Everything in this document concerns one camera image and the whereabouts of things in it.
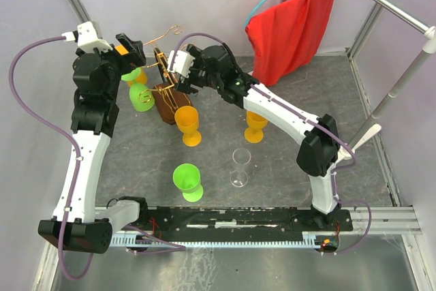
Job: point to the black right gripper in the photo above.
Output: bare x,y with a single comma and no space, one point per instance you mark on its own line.
184,84

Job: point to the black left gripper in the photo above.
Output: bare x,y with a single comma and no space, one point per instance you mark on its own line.
135,58

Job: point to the orange plastic goblet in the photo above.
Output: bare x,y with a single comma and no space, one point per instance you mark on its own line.
138,75
256,124
187,120

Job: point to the gold wire wine glass rack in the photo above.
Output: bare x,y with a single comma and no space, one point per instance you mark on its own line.
167,99

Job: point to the green plastic goblet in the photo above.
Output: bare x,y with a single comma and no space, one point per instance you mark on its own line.
187,179
141,97

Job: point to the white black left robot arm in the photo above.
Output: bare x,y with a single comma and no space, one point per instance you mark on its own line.
75,225

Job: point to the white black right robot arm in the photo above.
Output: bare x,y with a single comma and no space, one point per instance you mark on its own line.
316,137

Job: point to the clear wine glass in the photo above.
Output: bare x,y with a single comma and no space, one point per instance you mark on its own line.
241,159

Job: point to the red cloth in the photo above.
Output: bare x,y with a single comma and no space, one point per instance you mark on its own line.
286,37

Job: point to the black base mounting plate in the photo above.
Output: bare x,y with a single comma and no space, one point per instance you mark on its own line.
185,223

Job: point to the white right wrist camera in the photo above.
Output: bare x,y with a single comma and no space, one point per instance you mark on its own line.
180,63

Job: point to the white cable duct rail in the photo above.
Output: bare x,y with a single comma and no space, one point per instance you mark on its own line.
136,240

